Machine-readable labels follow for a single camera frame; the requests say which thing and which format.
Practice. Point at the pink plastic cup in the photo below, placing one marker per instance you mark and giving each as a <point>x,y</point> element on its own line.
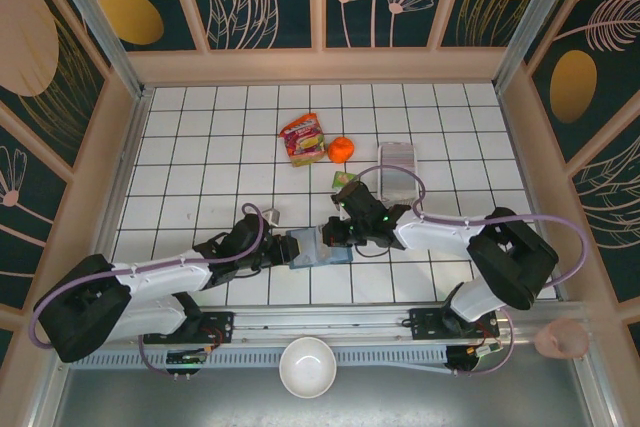
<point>560,342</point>

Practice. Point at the white bowl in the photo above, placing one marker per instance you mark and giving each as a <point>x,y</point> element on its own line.
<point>307,367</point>

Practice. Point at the dark panel, single flower outline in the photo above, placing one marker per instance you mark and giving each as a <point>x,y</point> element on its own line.
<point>25,207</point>

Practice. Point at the blue folding card holder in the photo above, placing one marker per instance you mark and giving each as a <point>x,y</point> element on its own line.
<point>307,247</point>

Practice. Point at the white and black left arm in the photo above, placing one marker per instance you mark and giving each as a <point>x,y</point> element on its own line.
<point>165,279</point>

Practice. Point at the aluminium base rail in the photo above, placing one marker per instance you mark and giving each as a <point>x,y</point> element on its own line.
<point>320,324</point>

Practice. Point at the aluminium side rail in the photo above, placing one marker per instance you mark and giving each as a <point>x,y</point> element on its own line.
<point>125,172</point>

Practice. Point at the dark panel with feather outlines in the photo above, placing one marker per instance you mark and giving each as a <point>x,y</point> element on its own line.
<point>610,207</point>

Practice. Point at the aluminium corner post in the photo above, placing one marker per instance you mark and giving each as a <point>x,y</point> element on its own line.
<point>95,22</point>

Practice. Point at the clear plastic corner post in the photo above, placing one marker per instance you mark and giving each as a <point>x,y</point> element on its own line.
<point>545,17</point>

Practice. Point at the small green packet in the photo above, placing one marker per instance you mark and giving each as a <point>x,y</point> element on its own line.
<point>342,177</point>

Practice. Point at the dark panel, gold oval, feather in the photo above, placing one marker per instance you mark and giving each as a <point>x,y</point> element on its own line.
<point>575,87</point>

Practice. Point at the dark panel with gold oval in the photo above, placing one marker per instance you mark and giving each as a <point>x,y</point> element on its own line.
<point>130,17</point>

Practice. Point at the dark panel with leaf outlines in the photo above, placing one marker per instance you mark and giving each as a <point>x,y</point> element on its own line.
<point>240,12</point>

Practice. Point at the electronics board with green light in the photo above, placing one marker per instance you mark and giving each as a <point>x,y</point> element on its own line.
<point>187,357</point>

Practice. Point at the white slotted card tray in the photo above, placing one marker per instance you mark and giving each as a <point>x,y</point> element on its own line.
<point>390,201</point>

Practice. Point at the orange mandarin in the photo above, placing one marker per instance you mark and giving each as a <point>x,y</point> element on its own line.
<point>341,149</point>

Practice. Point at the dark panel, large peach oval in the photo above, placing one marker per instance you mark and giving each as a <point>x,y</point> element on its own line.
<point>30,32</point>

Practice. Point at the red snack packet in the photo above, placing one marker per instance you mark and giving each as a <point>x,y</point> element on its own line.
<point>300,139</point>

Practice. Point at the aluminium frame bar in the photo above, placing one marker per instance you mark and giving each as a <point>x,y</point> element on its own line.
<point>50,397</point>
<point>595,392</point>

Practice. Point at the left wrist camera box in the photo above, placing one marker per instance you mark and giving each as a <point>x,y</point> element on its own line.
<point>271,216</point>

